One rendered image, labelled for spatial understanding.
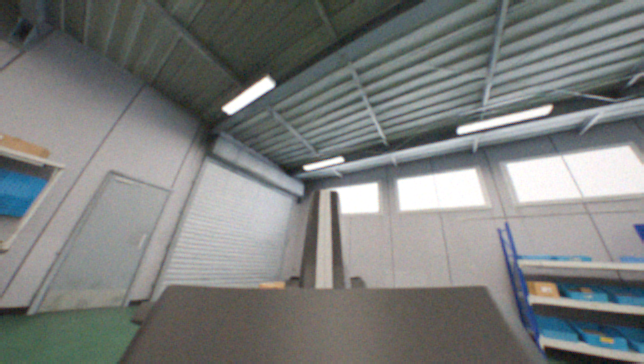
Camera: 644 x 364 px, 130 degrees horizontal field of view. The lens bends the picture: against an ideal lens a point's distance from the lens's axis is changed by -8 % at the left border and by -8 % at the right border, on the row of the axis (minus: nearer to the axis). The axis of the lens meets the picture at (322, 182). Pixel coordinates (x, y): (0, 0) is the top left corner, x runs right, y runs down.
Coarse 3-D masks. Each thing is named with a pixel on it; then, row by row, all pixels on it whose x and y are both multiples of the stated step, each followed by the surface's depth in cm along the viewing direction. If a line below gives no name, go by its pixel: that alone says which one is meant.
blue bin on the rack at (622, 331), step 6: (618, 330) 205; (624, 330) 215; (630, 330) 212; (636, 330) 209; (642, 330) 207; (624, 336) 199; (630, 336) 210; (636, 336) 207; (642, 336) 205; (630, 342) 192; (636, 342) 205; (642, 342) 203; (630, 348) 193; (636, 348) 185; (642, 348) 181
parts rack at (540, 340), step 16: (640, 224) 242; (512, 240) 282; (512, 288) 295; (528, 304) 245; (560, 304) 228; (576, 304) 220; (592, 304) 213; (608, 304) 206; (544, 352) 220; (592, 352) 199; (608, 352) 192; (624, 352) 186
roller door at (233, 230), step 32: (192, 192) 373; (224, 192) 438; (256, 192) 516; (192, 224) 368; (224, 224) 424; (256, 224) 500; (288, 224) 601; (192, 256) 357; (224, 256) 413; (256, 256) 485; (160, 288) 302
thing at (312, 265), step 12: (312, 192) 11; (324, 192) 10; (312, 204) 9; (324, 204) 9; (312, 216) 9; (324, 216) 8; (312, 228) 8; (324, 228) 8; (312, 240) 7; (324, 240) 7; (312, 252) 7; (324, 252) 7; (312, 264) 6; (300, 276) 6; (312, 276) 6
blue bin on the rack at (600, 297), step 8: (560, 288) 249; (568, 288) 258; (576, 288) 253; (592, 288) 233; (560, 296) 253; (568, 296) 235; (576, 296) 225; (584, 296) 222; (592, 296) 218; (600, 296) 214
